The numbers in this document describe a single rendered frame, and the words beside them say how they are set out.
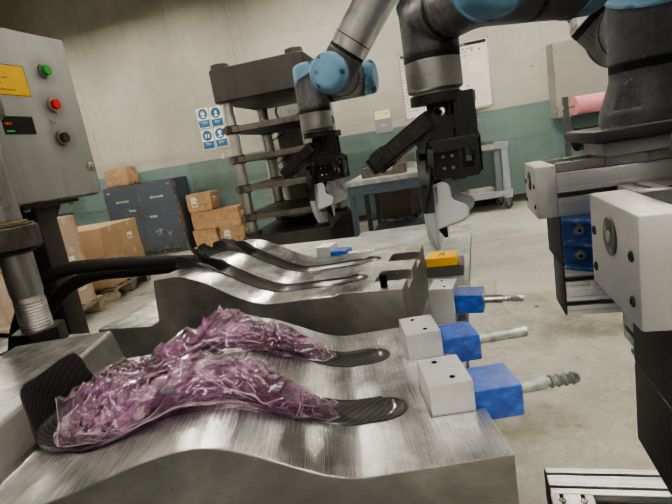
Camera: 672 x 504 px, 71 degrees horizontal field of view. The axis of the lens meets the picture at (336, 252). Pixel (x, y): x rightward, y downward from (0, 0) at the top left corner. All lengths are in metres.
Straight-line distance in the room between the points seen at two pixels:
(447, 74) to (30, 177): 0.97
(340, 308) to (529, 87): 6.67
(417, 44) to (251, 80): 4.09
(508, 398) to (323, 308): 0.31
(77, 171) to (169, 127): 6.72
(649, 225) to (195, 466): 0.36
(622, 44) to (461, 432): 0.72
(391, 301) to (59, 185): 0.95
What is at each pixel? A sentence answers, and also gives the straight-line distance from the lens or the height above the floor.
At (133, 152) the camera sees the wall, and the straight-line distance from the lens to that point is 8.44.
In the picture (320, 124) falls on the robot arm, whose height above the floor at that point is 1.14.
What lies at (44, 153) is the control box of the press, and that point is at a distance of 1.35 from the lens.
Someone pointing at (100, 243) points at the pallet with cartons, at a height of 0.60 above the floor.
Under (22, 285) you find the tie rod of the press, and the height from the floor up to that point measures 0.92.
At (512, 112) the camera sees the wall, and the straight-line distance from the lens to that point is 7.14.
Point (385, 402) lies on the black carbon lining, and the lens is 0.44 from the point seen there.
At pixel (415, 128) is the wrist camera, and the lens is 0.68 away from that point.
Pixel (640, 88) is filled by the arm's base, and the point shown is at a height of 1.09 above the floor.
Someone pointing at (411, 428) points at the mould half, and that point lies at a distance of 0.40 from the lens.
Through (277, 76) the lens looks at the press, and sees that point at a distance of 4.64.
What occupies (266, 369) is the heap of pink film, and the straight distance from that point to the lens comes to 0.42.
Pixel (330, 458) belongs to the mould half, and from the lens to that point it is 0.37.
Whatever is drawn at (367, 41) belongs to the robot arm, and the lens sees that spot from 0.99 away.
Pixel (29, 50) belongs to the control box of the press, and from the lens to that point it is 1.41.
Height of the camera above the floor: 1.07
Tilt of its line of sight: 12 degrees down
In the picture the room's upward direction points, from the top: 10 degrees counter-clockwise
